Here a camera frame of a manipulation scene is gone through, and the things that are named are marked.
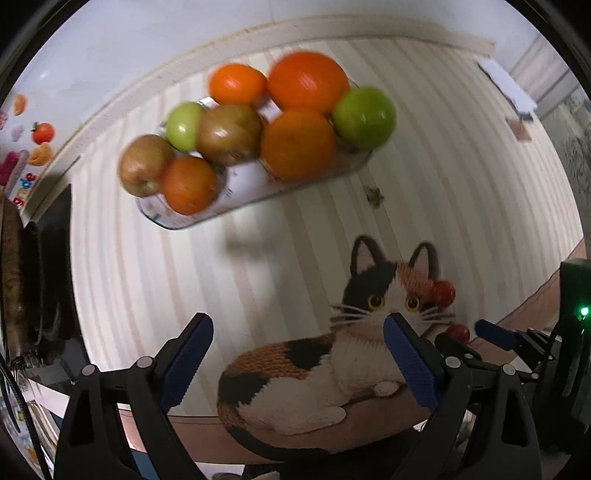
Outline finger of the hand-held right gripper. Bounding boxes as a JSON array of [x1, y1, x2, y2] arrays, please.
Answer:
[[475, 320, 559, 365], [435, 333, 539, 384]]

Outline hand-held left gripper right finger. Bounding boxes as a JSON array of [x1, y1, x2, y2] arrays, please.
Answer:
[[384, 313, 541, 480]]

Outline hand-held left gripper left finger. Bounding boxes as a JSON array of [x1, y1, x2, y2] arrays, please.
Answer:
[[54, 313, 214, 480]]

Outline clear glass fruit tray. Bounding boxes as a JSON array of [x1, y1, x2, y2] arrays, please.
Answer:
[[136, 78, 375, 232]]

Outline brown red apple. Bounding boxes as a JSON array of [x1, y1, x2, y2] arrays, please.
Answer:
[[119, 134, 176, 198], [195, 104, 264, 167]]

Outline small green apple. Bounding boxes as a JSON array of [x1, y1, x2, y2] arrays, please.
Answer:
[[165, 102, 206, 153]]

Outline large green apple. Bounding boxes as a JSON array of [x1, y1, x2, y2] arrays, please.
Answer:
[[331, 87, 398, 151]]

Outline small orange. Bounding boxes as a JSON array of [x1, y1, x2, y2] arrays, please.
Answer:
[[259, 108, 338, 182], [209, 62, 269, 108]]

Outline large orange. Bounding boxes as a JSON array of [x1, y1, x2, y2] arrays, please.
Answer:
[[267, 52, 351, 116]]

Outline striped cat print tablecloth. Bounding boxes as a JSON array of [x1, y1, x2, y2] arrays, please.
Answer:
[[69, 37, 591, 462]]

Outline black glass cooktop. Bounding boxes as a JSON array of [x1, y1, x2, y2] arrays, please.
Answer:
[[25, 184, 90, 386]]

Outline small brown card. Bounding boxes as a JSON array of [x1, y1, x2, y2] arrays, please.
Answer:
[[505, 117, 532, 144]]

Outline white folded paper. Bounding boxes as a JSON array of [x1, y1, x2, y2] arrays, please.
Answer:
[[478, 54, 539, 112]]

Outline group of colourful wall stickers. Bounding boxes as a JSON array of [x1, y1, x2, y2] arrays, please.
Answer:
[[0, 95, 56, 208]]

